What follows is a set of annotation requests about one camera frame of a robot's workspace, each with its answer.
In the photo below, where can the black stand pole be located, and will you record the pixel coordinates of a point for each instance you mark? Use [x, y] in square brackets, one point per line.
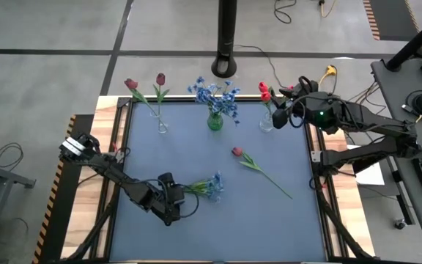
[225, 36]

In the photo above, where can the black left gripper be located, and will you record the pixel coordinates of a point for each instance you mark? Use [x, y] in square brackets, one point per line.
[167, 199]

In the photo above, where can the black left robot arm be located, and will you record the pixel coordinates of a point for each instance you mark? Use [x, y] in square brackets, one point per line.
[123, 179]

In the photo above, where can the dark red artificial tulip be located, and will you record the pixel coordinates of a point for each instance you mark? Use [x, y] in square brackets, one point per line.
[130, 84]
[160, 78]
[237, 151]

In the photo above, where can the white paper sheet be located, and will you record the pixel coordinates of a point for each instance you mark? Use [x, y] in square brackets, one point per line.
[370, 177]

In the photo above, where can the grey keyboard desk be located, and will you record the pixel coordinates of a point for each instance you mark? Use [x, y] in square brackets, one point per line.
[416, 212]

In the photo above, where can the black caster wheel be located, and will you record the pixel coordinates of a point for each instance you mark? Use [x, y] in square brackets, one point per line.
[400, 224]

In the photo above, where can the green glass vase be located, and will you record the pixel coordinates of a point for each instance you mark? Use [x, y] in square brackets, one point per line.
[215, 122]

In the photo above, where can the tall smooth clear glass vase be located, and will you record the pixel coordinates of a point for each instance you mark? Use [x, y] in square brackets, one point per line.
[159, 122]

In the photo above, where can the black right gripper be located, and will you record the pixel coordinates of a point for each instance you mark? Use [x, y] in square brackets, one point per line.
[317, 110]

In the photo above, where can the black mat orange striped edge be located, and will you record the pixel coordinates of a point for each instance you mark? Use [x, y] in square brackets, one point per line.
[390, 18]

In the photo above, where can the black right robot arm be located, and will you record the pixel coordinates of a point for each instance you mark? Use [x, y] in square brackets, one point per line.
[372, 150]

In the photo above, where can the black table frame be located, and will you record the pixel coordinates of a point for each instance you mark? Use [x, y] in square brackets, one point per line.
[126, 121]

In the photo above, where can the ribbed clear glass vase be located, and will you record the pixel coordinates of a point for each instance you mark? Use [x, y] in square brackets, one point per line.
[266, 124]

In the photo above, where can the black diagonal pole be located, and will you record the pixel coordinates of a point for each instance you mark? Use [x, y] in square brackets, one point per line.
[416, 40]

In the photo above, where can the grey side desk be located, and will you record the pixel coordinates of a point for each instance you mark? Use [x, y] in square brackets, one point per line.
[390, 91]

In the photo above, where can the black mat yellow striped edge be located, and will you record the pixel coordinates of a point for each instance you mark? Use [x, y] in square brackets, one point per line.
[53, 238]

